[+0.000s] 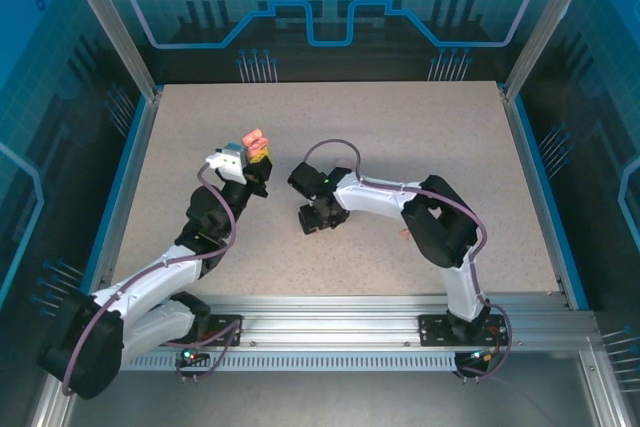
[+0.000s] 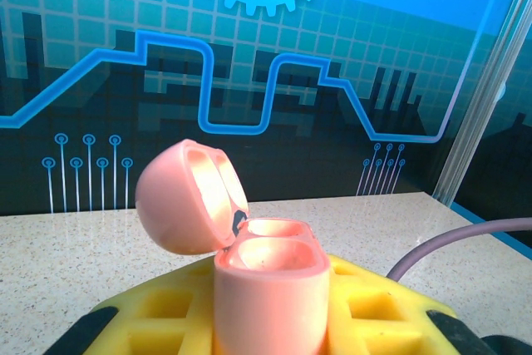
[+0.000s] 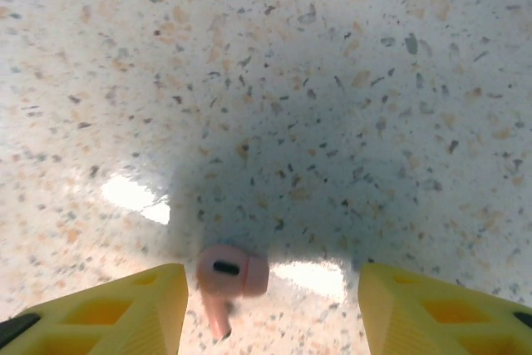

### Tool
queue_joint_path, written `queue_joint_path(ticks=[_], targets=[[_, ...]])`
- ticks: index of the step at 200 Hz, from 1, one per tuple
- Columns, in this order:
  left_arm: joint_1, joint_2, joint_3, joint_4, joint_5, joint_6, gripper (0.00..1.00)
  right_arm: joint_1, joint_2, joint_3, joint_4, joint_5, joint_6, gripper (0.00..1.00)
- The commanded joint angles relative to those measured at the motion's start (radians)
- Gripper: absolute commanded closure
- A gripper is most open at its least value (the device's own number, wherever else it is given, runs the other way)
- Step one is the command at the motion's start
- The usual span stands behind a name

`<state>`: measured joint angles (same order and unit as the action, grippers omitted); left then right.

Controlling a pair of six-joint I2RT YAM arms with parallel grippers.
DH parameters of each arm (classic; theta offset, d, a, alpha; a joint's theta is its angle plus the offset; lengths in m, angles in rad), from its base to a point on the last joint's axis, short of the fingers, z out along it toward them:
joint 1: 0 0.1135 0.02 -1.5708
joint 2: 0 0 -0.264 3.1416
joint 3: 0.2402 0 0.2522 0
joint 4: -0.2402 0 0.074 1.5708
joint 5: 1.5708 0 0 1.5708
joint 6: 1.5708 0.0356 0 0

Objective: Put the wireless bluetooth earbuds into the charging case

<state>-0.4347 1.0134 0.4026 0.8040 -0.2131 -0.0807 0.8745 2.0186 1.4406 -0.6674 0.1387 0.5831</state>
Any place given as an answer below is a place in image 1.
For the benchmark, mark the pink eraser block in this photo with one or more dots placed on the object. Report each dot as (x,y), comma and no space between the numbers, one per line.
(255,139)

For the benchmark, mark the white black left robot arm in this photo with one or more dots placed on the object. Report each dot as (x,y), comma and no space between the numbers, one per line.
(150,282)

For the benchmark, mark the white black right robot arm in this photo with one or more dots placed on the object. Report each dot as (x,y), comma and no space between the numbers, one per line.
(370,197)

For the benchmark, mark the blue table edge strip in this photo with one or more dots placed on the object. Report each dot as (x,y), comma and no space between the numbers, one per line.
(116,197)
(548,197)

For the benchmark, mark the small LED circuit board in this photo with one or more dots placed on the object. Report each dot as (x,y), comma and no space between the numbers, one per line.
(190,354)
(484,356)

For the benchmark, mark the grey metal floor panel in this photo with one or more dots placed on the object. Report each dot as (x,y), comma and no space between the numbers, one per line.
(325,402)

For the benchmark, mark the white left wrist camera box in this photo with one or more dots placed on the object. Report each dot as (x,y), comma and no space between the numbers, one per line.
(227,164)

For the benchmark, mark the aluminium side rail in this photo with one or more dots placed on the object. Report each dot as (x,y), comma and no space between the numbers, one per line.
(129,197)
(536,197)

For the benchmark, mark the aluminium mounting rail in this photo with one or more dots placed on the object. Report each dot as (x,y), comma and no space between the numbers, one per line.
(325,317)

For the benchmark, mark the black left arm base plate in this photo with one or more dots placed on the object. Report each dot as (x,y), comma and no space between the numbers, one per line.
(227,329)

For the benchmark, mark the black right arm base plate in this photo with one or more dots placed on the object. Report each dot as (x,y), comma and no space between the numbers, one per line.
(435,329)

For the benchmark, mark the aluminium frame post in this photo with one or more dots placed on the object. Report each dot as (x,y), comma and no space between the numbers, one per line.
(545,22)
(111,22)

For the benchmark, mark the aluminium frame bar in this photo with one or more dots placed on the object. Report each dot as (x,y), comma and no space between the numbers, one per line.
(47,417)
(606,392)

